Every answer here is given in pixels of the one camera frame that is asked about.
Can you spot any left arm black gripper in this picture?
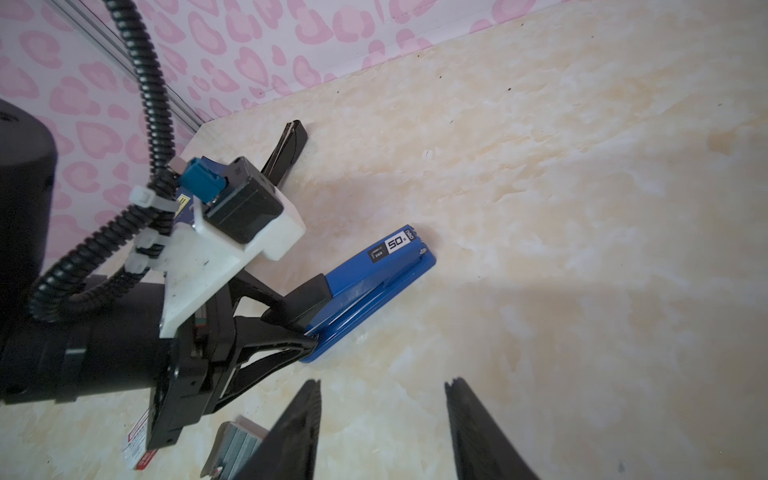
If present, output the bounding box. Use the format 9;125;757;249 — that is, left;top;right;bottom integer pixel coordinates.
146;270;332;480

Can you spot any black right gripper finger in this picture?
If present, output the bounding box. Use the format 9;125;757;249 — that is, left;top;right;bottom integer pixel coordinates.
445;378;539;479

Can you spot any staple tray with staples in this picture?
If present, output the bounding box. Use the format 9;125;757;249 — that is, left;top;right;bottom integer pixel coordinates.
200;415;269;480

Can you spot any blue long stapler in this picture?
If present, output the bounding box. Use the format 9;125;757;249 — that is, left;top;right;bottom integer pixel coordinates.
284;225;436;363

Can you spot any red white staple box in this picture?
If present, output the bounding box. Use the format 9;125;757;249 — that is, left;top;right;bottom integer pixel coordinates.
122;410;157;471

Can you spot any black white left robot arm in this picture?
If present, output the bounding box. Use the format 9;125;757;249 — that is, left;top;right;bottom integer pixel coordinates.
1;103;332;449

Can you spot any dark blue booklet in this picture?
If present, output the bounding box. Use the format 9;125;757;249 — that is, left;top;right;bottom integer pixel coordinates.
175;156;227;225

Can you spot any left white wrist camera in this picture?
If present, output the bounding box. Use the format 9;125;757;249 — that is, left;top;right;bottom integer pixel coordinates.
157;157;306;338

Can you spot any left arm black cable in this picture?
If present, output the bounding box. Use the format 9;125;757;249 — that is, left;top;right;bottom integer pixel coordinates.
26;0;181;325

